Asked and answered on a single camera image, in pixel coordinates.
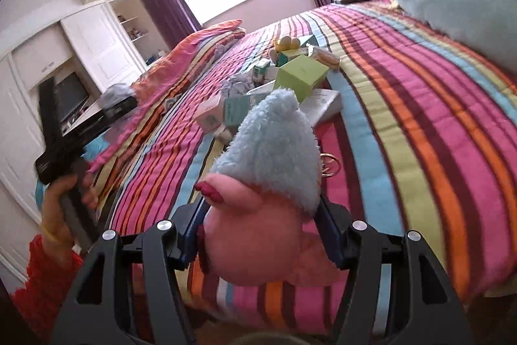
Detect pink plush toy blue hat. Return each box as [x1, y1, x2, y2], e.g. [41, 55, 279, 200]
[195, 88, 341, 287]

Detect white paper ball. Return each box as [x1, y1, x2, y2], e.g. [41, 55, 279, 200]
[98, 83, 138, 117]

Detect person's red sleeve forearm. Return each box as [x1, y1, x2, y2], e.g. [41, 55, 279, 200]
[11, 235, 82, 344]

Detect person's left hand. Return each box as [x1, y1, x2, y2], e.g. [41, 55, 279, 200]
[40, 174, 78, 267]

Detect black television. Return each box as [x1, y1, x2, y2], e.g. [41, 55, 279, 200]
[55, 73, 90, 123]

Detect folded colourful quilt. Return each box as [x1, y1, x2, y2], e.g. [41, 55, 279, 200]
[33, 19, 247, 209]

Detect white flat box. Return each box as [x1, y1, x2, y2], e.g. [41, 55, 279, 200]
[300, 88, 343, 128]

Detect teal cardboard box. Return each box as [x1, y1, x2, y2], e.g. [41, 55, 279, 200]
[224, 94, 267, 128]

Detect white wardrobe cabinet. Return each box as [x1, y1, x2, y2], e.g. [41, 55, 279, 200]
[1, 0, 170, 286]

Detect striped colourful bedspread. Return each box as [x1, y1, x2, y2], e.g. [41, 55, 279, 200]
[96, 2, 516, 301]

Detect green cardboard box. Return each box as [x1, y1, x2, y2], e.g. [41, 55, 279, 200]
[273, 55, 330, 103]

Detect purple left curtain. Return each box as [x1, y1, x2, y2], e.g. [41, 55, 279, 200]
[142, 0, 202, 49]

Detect yellow plush toy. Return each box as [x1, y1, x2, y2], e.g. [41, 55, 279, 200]
[274, 35, 301, 53]

